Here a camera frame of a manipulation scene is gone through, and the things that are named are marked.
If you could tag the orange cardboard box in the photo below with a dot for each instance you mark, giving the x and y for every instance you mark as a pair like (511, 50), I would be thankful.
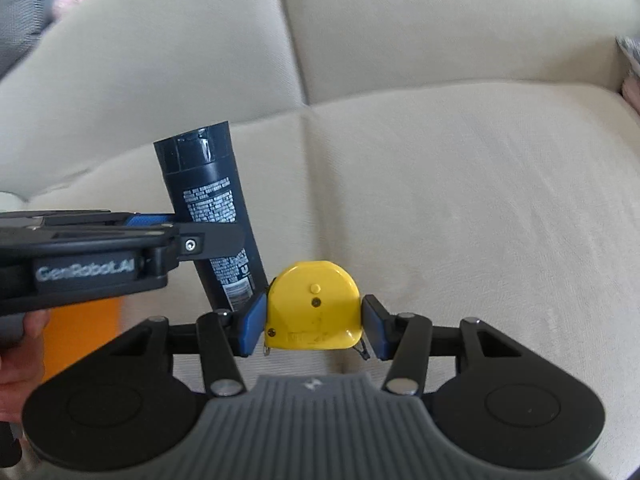
(85, 327)

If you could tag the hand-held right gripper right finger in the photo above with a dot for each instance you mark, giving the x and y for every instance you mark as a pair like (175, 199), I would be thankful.
(374, 327)

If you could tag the pink cloth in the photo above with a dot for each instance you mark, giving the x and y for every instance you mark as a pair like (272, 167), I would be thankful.
(632, 91)

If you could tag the houndstooth pillow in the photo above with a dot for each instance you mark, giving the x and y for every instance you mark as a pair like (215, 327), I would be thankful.
(17, 20)

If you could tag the person's left hand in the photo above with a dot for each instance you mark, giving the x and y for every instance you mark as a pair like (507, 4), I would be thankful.
(25, 360)

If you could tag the pink plush toy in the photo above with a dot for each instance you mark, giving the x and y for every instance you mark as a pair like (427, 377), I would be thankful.
(65, 4)

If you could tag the yellow tape measure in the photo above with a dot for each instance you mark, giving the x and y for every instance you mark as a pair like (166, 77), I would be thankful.
(310, 315)

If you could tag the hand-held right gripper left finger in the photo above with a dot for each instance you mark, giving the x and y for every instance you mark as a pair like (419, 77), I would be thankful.
(252, 322)

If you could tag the blue printed pillow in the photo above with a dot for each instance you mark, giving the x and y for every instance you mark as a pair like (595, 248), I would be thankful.
(631, 52)

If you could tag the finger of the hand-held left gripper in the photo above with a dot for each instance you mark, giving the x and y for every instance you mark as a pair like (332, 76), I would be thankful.
(150, 220)
(215, 242)

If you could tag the beige sofa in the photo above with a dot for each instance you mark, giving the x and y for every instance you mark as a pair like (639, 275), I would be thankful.
(425, 185)

